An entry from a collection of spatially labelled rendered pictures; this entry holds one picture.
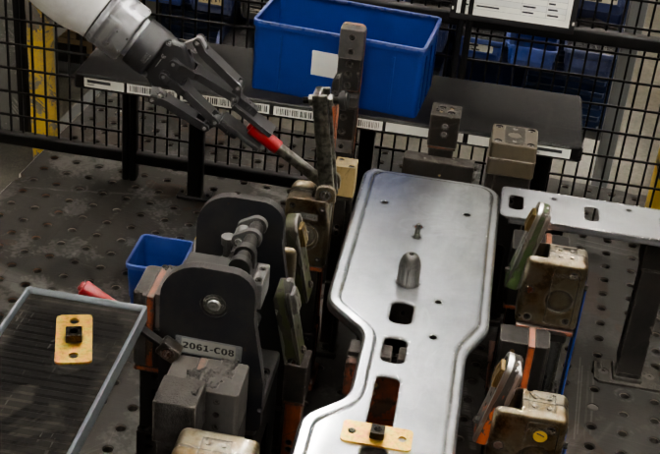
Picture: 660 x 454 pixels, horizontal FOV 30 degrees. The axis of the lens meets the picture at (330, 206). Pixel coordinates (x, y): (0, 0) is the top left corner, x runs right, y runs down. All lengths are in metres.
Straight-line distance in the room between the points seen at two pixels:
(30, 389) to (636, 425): 1.11
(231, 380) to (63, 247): 0.98
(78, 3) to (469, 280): 0.67
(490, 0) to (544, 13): 0.10
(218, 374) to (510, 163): 0.80
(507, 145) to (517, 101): 0.24
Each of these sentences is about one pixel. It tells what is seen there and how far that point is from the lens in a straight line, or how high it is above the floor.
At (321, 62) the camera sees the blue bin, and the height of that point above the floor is 1.10.
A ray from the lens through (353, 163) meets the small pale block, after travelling 1.90.
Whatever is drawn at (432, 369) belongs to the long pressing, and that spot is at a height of 1.00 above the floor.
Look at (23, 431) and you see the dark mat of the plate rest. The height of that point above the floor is 1.16.
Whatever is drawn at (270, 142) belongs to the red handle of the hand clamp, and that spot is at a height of 1.13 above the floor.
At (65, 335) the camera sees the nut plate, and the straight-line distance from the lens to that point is 1.33.
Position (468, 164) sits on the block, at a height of 1.00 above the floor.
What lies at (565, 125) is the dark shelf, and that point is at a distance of 2.20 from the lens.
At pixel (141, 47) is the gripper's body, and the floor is 1.26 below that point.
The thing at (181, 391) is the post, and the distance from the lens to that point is 1.36.
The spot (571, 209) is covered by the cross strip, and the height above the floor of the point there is 1.00.
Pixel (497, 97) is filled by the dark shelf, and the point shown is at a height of 1.03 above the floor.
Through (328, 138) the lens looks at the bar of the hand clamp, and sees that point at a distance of 1.77.
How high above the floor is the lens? 1.95
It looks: 30 degrees down
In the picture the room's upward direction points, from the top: 6 degrees clockwise
